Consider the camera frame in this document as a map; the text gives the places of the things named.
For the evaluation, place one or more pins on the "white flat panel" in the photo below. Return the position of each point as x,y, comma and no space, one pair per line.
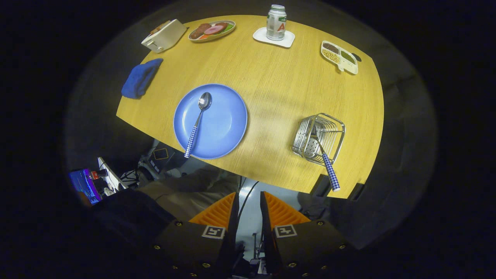
111,174

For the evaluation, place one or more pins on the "white square coaster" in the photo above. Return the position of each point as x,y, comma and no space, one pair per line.
286,41

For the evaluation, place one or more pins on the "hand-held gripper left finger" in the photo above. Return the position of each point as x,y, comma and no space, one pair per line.
233,221

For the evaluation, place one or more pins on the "person's dark sleeve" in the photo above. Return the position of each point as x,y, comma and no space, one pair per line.
131,217

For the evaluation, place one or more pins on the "white toaster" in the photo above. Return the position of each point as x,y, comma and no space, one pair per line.
166,37

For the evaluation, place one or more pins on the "white divided bean dish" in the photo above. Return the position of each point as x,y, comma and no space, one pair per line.
339,55

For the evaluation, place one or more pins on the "blue round plate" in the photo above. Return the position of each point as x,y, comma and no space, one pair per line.
221,124

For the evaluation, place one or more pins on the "dark equipment box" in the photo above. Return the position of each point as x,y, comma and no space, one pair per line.
161,155

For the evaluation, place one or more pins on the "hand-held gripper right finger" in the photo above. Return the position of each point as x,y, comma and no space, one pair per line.
266,224

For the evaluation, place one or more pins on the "brown toast slice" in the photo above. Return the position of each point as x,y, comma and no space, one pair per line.
159,27

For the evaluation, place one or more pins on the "oval plate of food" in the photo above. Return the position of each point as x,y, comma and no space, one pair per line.
211,31

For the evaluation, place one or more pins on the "small white drink bottle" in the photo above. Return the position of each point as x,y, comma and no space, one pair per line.
276,25

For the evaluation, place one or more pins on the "blue folded cloth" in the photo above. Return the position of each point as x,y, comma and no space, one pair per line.
139,79

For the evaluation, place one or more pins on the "laptop with lit screen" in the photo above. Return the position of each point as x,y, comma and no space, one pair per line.
85,186

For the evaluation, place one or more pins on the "black table bracket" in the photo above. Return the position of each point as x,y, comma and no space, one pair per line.
355,192
321,186

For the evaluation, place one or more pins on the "person's tan trouser leg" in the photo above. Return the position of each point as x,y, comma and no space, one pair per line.
182,197

